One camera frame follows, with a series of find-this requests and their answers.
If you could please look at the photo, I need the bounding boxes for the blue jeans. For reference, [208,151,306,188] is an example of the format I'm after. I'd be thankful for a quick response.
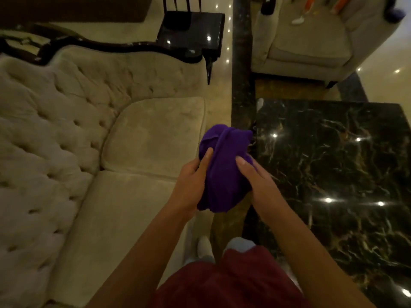
[185,235,257,265]

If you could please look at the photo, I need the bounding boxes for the person's left hand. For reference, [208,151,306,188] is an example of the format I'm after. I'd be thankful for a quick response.
[167,147,214,219]

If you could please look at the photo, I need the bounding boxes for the purple cleaning cloth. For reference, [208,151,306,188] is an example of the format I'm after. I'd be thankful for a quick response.
[196,124,257,213]

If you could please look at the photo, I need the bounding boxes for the beige tufted sofa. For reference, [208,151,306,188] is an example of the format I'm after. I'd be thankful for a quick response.
[0,28,212,308]

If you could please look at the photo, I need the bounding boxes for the black marble coffee table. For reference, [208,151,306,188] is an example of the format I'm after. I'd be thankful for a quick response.
[255,98,411,308]

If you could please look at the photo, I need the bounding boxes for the person's right hand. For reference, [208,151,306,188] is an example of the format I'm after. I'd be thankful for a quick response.
[235,155,289,222]

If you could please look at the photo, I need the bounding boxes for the person's right forearm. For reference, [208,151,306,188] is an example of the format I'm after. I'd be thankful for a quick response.
[263,203,376,308]

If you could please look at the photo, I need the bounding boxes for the person's left forearm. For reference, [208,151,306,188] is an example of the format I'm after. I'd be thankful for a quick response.
[85,201,193,308]

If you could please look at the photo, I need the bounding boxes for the glossy black side table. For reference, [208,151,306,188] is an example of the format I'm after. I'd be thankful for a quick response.
[155,0,226,86]

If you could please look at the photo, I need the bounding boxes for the beige armchair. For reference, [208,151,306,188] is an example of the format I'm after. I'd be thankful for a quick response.
[250,0,407,89]

